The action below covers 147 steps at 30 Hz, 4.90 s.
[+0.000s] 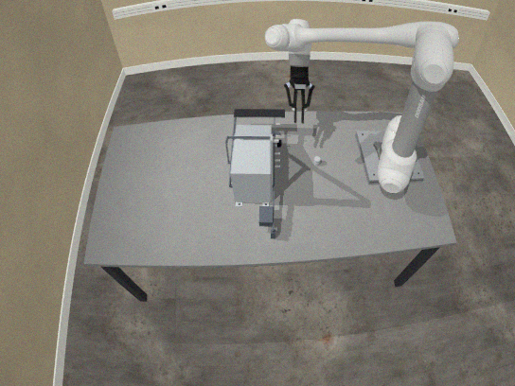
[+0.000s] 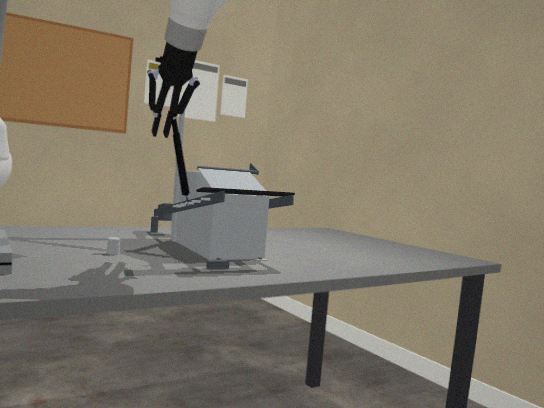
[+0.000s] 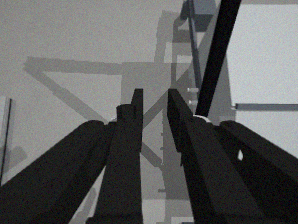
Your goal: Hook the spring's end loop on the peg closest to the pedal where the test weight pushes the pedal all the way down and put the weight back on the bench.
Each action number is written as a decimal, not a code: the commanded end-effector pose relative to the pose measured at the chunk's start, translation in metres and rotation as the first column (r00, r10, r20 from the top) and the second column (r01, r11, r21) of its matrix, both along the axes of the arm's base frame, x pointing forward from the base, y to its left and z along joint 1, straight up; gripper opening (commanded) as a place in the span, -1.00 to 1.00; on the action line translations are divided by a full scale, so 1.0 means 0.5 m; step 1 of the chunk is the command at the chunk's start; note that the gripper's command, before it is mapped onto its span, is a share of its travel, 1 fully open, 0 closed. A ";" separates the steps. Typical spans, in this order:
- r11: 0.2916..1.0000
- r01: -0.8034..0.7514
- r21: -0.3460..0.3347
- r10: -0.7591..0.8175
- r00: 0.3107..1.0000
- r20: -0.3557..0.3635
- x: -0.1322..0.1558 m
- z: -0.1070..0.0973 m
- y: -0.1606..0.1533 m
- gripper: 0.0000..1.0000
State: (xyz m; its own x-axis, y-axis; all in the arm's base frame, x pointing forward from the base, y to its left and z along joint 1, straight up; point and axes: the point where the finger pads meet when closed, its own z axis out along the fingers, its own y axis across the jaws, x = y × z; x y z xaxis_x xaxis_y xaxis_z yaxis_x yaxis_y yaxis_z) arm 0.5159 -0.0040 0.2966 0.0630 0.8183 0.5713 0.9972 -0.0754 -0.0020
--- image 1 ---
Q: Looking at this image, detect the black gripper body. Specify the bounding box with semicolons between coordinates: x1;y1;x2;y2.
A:
289;66;309;88

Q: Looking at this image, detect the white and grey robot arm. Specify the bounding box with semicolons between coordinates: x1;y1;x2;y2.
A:
265;19;459;193

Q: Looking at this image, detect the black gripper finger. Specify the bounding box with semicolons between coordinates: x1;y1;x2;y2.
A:
301;84;315;123
284;82;297;123

